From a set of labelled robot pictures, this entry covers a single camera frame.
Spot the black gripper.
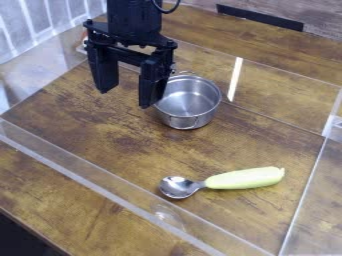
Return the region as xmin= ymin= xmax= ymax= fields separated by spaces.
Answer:
xmin=83 ymin=19 xmax=178 ymax=109

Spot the green handled metal spoon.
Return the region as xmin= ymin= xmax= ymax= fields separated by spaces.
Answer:
xmin=159 ymin=166 xmax=285 ymax=199

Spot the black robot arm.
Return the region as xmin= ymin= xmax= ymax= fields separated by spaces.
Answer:
xmin=83 ymin=0 xmax=181 ymax=108

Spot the red white toy mushroom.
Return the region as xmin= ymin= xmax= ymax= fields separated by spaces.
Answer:
xmin=82 ymin=36 xmax=89 ymax=47

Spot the small steel pot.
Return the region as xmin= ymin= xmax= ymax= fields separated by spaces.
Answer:
xmin=154 ymin=71 xmax=222 ymax=130

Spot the black bar at back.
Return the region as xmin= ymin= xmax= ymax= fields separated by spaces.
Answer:
xmin=217 ymin=4 xmax=305 ymax=32

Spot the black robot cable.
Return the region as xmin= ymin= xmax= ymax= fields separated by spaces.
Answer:
xmin=151 ymin=0 xmax=182 ymax=15

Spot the clear acrylic enclosure wall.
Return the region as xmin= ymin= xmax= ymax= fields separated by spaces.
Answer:
xmin=0 ymin=118 xmax=273 ymax=256

